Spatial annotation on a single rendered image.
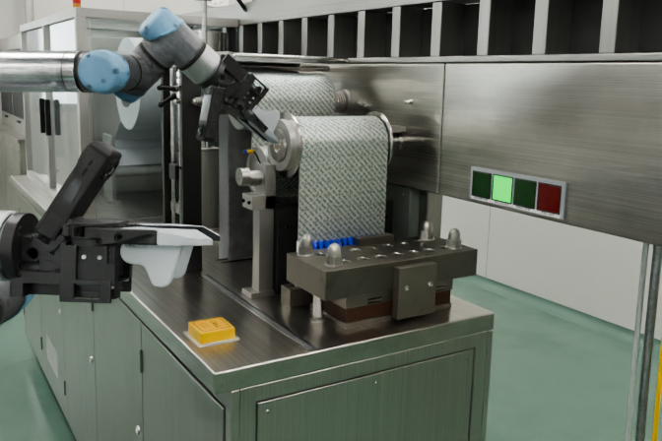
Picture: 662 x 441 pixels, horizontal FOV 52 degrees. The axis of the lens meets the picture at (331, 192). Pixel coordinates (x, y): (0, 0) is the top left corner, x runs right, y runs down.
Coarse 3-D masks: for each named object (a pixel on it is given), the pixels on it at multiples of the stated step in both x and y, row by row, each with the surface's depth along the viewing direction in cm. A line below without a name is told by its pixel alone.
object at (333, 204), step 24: (360, 168) 157; (384, 168) 160; (312, 192) 151; (336, 192) 154; (360, 192) 158; (384, 192) 162; (312, 216) 152; (336, 216) 155; (360, 216) 159; (384, 216) 163; (312, 240) 153
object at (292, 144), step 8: (280, 120) 150; (288, 120) 150; (288, 128) 148; (288, 136) 148; (296, 136) 148; (288, 144) 148; (296, 144) 148; (288, 152) 148; (296, 152) 148; (272, 160) 155; (288, 160) 148; (280, 168) 152; (288, 168) 151
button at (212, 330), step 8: (200, 320) 134; (208, 320) 134; (216, 320) 134; (224, 320) 134; (192, 328) 131; (200, 328) 130; (208, 328) 130; (216, 328) 130; (224, 328) 130; (232, 328) 131; (192, 336) 131; (200, 336) 128; (208, 336) 128; (216, 336) 129; (224, 336) 130; (232, 336) 131; (200, 344) 128
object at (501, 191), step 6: (498, 180) 141; (504, 180) 139; (510, 180) 138; (498, 186) 141; (504, 186) 139; (510, 186) 138; (498, 192) 141; (504, 192) 139; (510, 192) 138; (498, 198) 141; (504, 198) 140; (510, 198) 138
